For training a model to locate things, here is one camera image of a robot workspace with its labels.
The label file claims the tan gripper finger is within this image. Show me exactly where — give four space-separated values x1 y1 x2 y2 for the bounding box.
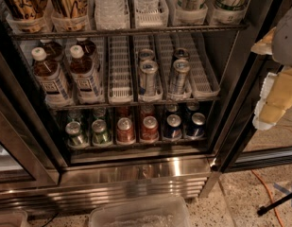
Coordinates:
250 27 275 55
252 67 292 131

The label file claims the black stand leg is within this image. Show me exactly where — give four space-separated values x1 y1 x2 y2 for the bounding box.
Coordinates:
257 193 292 216

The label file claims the clear bin bottom left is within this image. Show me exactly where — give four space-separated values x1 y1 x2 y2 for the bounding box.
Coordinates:
0 211 30 227

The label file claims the fridge glass door right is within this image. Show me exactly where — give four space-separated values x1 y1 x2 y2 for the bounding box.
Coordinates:
212 56 292 173

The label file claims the silver slim can rear right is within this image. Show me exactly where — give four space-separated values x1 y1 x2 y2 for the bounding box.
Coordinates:
173 47 190 61

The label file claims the red soda can rear left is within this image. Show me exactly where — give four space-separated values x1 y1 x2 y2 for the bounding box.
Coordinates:
116 106 131 118

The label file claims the tea bottle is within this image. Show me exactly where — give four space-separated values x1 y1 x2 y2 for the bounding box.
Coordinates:
31 47 74 107
70 45 102 104
41 40 64 61
77 38 98 61

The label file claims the green soda can rear right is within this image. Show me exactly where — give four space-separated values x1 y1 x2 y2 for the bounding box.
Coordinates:
93 107 107 120

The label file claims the clear plastic bin on floor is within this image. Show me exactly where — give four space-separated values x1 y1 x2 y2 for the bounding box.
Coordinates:
88 196 192 227

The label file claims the silver slim can front left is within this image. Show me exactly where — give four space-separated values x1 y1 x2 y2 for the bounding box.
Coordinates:
139 61 158 96

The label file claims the green soda can rear left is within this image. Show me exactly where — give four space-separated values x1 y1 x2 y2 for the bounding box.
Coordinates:
67 110 83 124

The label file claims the red soda can front left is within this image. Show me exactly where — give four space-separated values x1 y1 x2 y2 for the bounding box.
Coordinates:
116 117 135 144

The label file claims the brown tall can top left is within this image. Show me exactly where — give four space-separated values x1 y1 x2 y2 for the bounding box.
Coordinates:
0 0 49 21

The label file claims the green soda can front left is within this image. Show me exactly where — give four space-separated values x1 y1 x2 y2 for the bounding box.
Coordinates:
65 121 88 148

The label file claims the silver slim can rear left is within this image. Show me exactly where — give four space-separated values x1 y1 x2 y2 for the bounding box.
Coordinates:
138 48 154 61

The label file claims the tea bottle rear right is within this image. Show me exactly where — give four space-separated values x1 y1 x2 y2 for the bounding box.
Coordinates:
77 38 98 61

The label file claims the silver slim can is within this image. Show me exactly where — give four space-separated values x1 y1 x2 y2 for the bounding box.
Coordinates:
139 61 158 96
138 48 154 61
169 60 191 95
173 47 190 61

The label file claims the empty white tray far right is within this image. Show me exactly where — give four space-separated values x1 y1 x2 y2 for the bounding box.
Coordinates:
179 33 220 98

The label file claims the tea bottle front right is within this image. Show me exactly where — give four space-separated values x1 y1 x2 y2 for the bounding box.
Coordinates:
70 45 102 104

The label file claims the green soda can front right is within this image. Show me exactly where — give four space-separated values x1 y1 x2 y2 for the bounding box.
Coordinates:
92 119 111 146

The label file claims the orange cable on floor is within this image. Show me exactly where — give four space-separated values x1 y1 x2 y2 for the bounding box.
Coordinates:
250 169 285 227

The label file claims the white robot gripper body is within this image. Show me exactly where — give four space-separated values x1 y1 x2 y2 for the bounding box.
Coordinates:
271 7 292 66

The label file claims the tea bottle front left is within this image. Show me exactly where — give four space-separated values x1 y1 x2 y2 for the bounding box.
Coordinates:
31 47 74 107

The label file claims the red soda can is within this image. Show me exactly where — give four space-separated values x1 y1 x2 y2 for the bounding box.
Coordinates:
140 105 155 118
116 106 131 118
141 116 159 142
116 117 135 144

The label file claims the green soda can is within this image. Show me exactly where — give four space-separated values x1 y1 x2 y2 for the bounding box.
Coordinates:
65 121 88 148
93 107 107 120
92 119 111 146
67 110 83 124

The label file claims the red soda can rear right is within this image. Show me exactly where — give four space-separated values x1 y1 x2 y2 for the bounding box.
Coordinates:
140 105 155 118

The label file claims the stainless steel fridge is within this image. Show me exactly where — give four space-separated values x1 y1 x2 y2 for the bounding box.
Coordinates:
0 0 292 213

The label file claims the red soda can front right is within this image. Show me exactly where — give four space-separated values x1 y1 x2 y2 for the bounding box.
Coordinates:
141 116 159 142

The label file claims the silver slim can front right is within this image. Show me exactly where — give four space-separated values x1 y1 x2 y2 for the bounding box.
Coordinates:
169 60 191 95

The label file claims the tea bottle rear left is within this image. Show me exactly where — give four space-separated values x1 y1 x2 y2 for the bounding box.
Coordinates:
41 40 64 61

